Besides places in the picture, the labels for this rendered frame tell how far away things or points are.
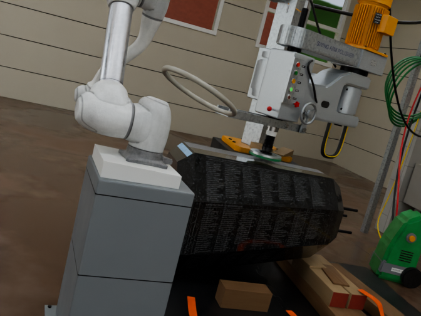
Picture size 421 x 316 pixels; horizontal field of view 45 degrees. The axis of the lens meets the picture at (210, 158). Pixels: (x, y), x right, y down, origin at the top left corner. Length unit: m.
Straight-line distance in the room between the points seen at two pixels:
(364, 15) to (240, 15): 6.08
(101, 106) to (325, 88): 1.81
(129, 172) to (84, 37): 7.09
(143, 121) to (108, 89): 0.19
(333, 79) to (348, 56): 0.18
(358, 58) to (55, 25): 6.24
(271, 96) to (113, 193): 1.53
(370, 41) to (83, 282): 2.53
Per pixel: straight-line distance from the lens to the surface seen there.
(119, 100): 2.06
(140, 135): 2.08
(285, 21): 4.06
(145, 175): 2.02
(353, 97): 3.72
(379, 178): 5.64
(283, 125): 3.28
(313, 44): 3.26
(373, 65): 3.75
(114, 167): 1.99
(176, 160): 3.03
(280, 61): 3.22
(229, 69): 9.62
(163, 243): 2.11
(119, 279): 2.14
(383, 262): 4.37
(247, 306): 3.04
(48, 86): 9.03
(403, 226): 4.35
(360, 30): 3.72
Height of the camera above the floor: 1.31
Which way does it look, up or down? 10 degrees down
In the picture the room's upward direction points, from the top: 14 degrees clockwise
